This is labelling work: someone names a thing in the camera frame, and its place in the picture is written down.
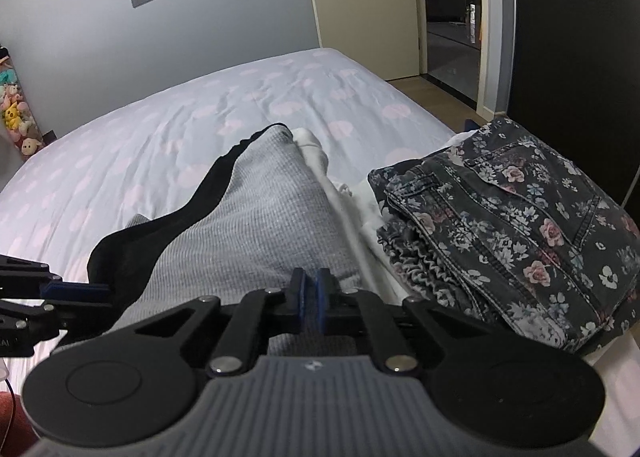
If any white folded garment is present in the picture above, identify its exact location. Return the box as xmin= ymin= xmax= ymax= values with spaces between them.
xmin=293 ymin=128 xmax=412 ymax=305

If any black garment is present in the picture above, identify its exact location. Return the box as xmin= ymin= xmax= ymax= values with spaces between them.
xmin=87 ymin=124 xmax=286 ymax=304

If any red fleece sleeve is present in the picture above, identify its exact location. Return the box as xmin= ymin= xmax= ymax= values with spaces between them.
xmin=0 ymin=391 xmax=39 ymax=457

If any grey knit garment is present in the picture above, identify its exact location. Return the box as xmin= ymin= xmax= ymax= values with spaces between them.
xmin=49 ymin=123 xmax=364 ymax=357

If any black wardrobe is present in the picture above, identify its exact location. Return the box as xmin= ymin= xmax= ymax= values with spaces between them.
xmin=508 ymin=0 xmax=639 ymax=219

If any floral dark folded garment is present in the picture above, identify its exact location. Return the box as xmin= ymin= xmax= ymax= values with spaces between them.
xmin=368 ymin=118 xmax=639 ymax=354

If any hanging plush toy organizer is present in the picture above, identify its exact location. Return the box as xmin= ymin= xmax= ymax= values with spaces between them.
xmin=0 ymin=47 xmax=46 ymax=160

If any polka dot bed sheet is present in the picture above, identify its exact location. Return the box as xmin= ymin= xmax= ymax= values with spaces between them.
xmin=1 ymin=49 xmax=639 ymax=456

